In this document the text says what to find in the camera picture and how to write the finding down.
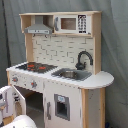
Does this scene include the white oven door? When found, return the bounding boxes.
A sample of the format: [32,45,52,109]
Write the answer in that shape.
[0,86,26,118]

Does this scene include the black toy faucet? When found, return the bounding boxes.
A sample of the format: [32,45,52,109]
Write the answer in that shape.
[75,51,93,70]

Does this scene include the toy microwave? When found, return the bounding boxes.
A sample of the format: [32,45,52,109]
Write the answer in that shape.
[54,15,92,34]

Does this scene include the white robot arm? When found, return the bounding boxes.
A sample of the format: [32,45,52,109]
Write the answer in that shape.
[0,115,37,128]

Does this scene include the right red oven knob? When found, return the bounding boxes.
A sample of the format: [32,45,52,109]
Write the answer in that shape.
[31,81,37,88]

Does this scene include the black stovetop red burners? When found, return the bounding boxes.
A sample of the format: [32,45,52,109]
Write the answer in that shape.
[18,62,55,73]

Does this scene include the red oven knob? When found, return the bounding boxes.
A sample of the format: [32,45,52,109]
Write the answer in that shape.
[31,81,37,88]
[12,77,18,82]

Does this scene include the white dishwasher cabinet door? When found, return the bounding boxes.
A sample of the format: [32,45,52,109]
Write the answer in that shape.
[44,81,82,128]

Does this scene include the left red oven knob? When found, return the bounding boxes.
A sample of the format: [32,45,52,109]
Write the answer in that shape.
[12,77,18,82]

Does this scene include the wooden toy kitchen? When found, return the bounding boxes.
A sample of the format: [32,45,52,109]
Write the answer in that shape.
[7,11,114,128]

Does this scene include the grey toy sink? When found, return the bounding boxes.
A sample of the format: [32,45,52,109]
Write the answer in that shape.
[52,68,92,81]

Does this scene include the grey range hood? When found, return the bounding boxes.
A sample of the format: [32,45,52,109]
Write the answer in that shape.
[24,16,52,34]

